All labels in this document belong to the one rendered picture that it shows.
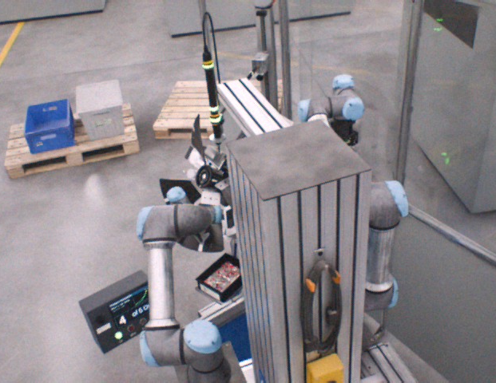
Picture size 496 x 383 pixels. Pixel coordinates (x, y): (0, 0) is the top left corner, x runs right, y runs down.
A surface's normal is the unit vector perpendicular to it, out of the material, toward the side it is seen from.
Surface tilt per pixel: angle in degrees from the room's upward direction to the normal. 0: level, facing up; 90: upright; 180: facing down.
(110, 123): 95
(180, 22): 90
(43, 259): 0
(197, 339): 7
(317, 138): 0
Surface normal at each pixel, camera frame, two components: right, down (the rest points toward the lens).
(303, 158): -0.08, -0.81
